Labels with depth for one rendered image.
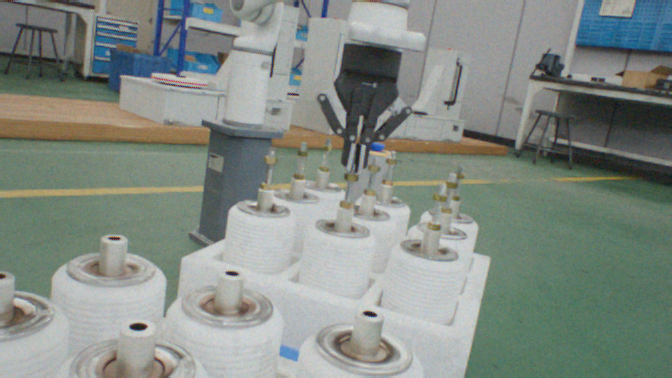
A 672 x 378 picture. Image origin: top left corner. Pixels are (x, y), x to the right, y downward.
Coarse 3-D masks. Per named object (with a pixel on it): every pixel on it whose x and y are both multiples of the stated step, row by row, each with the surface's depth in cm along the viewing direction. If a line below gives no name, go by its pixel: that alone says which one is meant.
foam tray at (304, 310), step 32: (192, 256) 76; (480, 256) 99; (192, 288) 75; (256, 288) 71; (288, 288) 70; (480, 288) 82; (288, 320) 70; (320, 320) 69; (352, 320) 68; (384, 320) 66; (416, 320) 67; (416, 352) 65; (448, 352) 64
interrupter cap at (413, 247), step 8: (408, 240) 73; (416, 240) 74; (408, 248) 70; (416, 248) 72; (440, 248) 73; (448, 248) 73; (416, 256) 68; (424, 256) 68; (432, 256) 68; (440, 256) 69; (448, 256) 69; (456, 256) 69
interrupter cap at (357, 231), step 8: (320, 224) 74; (328, 224) 75; (352, 224) 77; (360, 224) 77; (328, 232) 71; (336, 232) 71; (344, 232) 72; (352, 232) 74; (360, 232) 73; (368, 232) 74
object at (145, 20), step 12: (96, 0) 660; (108, 0) 634; (120, 0) 641; (132, 0) 650; (144, 0) 660; (96, 12) 660; (108, 12) 637; (120, 12) 645; (132, 12) 654; (144, 12) 664; (144, 24) 667; (144, 36) 671; (144, 48) 675
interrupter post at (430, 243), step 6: (426, 228) 70; (426, 234) 70; (432, 234) 70; (438, 234) 70; (426, 240) 70; (432, 240) 70; (438, 240) 70; (426, 246) 70; (432, 246) 70; (438, 246) 71; (426, 252) 70; (432, 252) 70
